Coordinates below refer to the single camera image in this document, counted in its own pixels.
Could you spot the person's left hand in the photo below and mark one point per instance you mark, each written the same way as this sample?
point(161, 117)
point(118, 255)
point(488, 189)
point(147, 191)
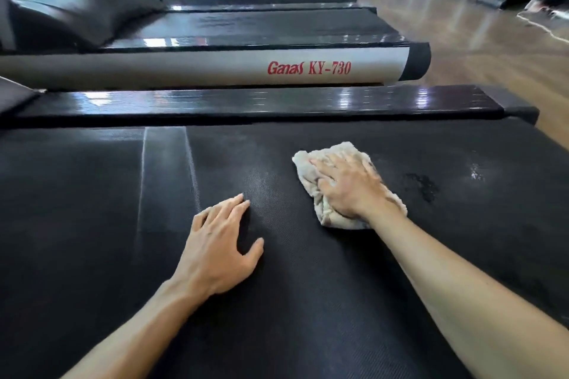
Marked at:
point(213, 254)

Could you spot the person's right hand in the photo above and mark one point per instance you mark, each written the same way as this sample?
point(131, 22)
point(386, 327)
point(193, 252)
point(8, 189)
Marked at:
point(351, 190)

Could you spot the person's left thumb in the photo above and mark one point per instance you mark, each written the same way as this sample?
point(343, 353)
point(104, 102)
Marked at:
point(252, 254)

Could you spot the person's right thumb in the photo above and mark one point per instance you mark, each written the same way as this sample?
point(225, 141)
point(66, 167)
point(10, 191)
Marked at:
point(325, 190)

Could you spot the person's left little finger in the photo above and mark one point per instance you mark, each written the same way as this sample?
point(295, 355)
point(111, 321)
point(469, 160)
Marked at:
point(200, 219)

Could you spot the person's left middle finger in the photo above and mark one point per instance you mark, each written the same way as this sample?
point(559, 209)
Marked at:
point(231, 211)

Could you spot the beige cleaning cloth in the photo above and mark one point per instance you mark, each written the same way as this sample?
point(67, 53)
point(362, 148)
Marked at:
point(326, 212)

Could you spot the person's left forearm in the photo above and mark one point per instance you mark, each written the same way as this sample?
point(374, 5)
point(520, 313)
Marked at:
point(142, 330)

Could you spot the person's right forearm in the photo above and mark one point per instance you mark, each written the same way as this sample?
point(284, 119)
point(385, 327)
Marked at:
point(466, 294)

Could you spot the black treadmill with wet belt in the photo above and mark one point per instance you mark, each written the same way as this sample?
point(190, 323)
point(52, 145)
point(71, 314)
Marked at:
point(89, 214)

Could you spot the treadmill with silver side rail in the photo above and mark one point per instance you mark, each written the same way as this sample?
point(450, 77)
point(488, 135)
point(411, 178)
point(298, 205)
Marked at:
point(200, 68)

